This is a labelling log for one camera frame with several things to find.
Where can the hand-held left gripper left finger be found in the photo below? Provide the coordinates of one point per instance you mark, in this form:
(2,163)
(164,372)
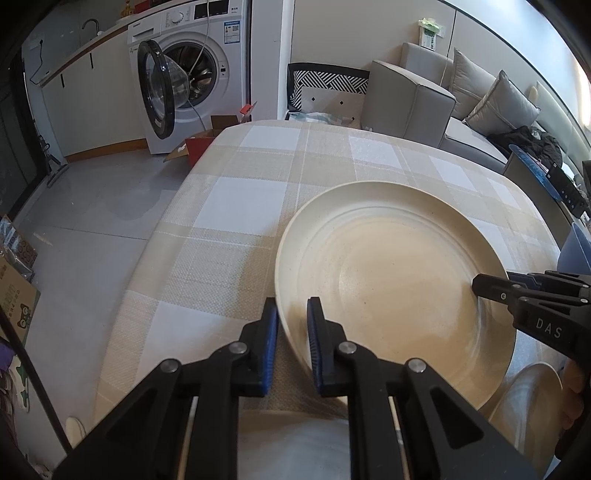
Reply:
(270,341)

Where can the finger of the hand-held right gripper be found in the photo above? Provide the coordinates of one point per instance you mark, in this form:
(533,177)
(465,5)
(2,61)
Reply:
(491,286)
(554,282)

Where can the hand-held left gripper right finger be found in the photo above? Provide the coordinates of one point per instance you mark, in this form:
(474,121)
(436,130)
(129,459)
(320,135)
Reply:
(315,341)

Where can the large cream plate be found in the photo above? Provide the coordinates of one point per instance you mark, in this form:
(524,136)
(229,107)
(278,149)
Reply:
(392,277)

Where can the person's right hand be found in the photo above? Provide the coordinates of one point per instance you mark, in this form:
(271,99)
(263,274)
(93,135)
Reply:
(575,387)

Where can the small cream plate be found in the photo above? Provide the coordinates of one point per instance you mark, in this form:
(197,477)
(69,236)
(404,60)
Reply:
(531,406)

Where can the black box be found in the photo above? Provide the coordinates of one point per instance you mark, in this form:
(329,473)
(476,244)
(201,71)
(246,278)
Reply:
(565,187)

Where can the black jacket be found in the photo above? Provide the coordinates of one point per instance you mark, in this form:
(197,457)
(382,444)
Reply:
(531,143)

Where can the grey cushion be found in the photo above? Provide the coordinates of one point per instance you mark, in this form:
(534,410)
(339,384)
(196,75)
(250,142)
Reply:
(505,106)
(471,83)

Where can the grey sofa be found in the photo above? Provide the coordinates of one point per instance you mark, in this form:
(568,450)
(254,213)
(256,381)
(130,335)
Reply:
(406,106)

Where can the red cardboard box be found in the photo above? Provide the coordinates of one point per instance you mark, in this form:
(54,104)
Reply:
(198,147)

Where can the white slipper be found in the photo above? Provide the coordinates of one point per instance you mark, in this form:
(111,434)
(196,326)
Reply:
(74,431)

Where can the green checked blanket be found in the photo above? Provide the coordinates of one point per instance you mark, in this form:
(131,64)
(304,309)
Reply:
(318,117)

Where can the white washing machine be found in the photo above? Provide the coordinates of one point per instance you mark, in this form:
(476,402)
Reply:
(221,97)

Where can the black white patterned bag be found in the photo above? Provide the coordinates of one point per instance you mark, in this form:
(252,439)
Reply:
(323,87)

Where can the cartoon print cardboard box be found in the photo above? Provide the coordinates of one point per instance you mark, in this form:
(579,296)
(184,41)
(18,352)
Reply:
(18,300)

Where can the green white packet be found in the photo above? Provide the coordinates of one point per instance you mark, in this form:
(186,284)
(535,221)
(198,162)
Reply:
(428,34)

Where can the patterned plastic bag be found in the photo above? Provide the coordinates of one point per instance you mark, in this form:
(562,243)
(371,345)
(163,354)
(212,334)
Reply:
(18,244)

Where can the grey floor mop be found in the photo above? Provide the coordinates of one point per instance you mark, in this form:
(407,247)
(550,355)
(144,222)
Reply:
(57,170)

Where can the white kitchen cabinet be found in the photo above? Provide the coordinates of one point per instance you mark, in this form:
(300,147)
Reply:
(92,106)

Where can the metal faucet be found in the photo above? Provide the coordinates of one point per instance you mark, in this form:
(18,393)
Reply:
(90,20)

